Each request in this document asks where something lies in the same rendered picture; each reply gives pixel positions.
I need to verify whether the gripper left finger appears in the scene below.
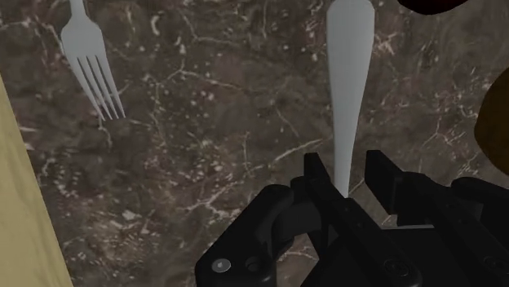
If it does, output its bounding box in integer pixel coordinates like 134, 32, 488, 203
194, 152, 423, 287

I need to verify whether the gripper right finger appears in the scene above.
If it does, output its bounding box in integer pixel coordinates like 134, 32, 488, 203
365, 149, 509, 287

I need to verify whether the brown round object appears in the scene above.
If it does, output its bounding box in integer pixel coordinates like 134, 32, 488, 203
473, 67, 509, 177

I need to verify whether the grey metal cutlery piece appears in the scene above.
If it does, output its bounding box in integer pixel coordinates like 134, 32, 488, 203
325, 0, 376, 199

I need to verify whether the dark red round object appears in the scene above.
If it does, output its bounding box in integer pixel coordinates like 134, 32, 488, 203
397, 0, 471, 16

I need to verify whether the grey metal fork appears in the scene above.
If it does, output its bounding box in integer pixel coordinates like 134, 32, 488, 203
60, 0, 127, 121

